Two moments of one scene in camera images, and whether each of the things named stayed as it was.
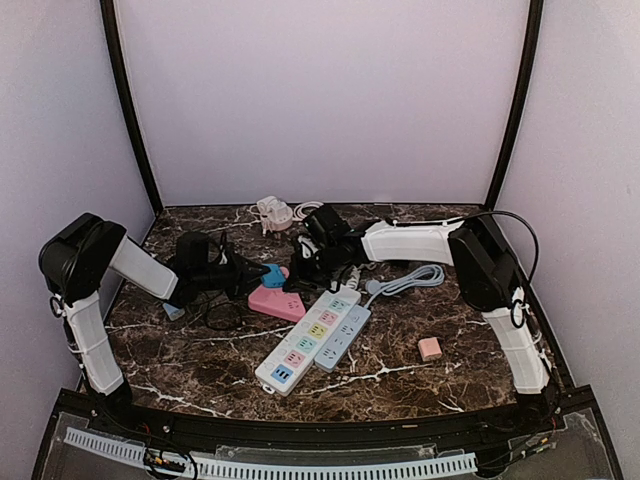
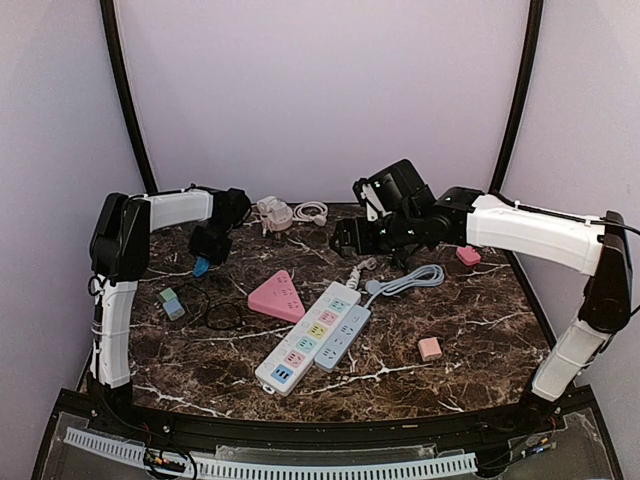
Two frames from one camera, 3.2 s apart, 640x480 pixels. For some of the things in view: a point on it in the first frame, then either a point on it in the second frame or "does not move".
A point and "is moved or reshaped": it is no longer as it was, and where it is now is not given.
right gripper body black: [317, 271] to [399, 232]
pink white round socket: [275, 214] does not move
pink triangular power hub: [276, 302] does not move
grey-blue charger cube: [174, 313] does not move
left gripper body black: [213, 278] to [210, 243]
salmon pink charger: [429, 347] does not move
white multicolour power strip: [288, 363] does not move
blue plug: [274, 278] is moved or reshaped
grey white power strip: [341, 338] does not move
